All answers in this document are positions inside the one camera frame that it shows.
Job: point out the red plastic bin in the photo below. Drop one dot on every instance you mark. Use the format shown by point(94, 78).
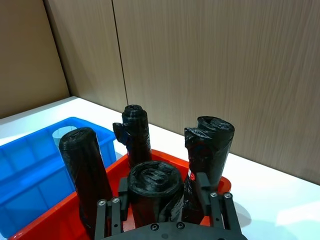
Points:
point(62, 220)

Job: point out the blue plastic bin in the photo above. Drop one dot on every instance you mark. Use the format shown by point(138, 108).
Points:
point(27, 175)

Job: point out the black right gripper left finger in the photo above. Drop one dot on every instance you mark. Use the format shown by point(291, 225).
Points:
point(113, 215)

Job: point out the pale grey bag roll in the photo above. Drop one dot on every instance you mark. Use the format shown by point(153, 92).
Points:
point(58, 136)

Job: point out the black garbage bag roll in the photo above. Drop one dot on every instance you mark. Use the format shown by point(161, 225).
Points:
point(137, 140)
point(85, 165)
point(208, 150)
point(153, 185)

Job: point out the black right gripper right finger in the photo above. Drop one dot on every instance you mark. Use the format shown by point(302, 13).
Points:
point(220, 210)

